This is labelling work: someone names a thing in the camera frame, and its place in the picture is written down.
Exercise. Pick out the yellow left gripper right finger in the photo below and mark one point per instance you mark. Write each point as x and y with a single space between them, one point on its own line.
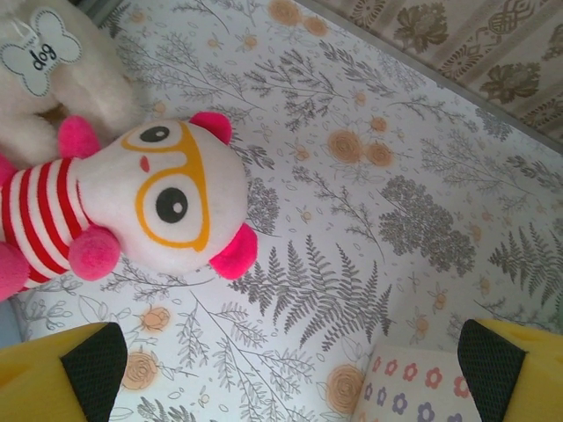
528 378

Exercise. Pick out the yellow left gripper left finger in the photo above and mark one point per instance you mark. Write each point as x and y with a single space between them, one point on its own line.
39 378

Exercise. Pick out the white printed paper bag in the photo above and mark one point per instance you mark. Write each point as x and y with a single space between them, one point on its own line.
409 387

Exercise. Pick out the pink striped plush toy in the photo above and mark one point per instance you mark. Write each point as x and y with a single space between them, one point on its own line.
167 193

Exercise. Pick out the white plush dog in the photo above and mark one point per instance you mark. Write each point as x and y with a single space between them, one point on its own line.
97 88

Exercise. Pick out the white bone-shaped dog tag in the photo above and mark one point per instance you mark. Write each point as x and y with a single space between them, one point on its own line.
39 57

